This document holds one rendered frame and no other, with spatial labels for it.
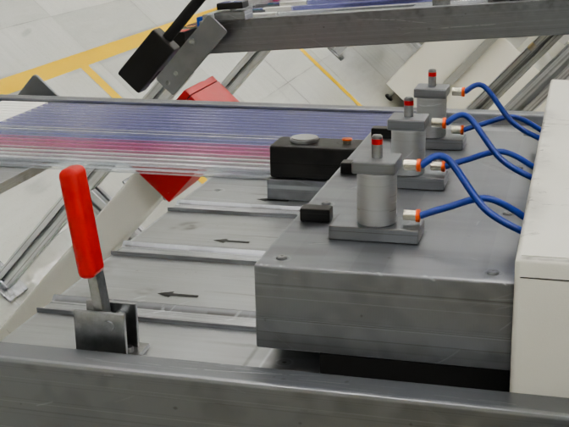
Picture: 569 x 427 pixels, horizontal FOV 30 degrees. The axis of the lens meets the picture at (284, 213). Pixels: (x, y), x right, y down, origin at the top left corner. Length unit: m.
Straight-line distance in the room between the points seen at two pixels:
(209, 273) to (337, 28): 1.29
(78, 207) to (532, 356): 0.24
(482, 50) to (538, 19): 3.27
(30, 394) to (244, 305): 0.15
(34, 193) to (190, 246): 1.90
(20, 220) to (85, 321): 1.95
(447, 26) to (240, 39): 0.39
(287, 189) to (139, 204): 0.85
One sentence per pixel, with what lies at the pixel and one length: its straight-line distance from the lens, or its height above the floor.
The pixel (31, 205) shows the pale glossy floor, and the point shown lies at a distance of 2.61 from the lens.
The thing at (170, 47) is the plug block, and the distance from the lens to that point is 0.77.
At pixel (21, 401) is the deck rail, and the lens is 0.59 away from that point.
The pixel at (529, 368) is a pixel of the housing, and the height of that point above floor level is 1.19.
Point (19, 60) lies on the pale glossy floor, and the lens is 3.13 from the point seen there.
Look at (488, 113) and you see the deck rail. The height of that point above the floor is 1.13.
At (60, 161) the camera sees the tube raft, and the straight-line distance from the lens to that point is 1.01.
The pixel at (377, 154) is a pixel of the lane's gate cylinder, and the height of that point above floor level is 1.19.
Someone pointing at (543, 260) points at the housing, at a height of 1.24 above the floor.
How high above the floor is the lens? 1.36
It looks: 23 degrees down
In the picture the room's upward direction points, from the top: 44 degrees clockwise
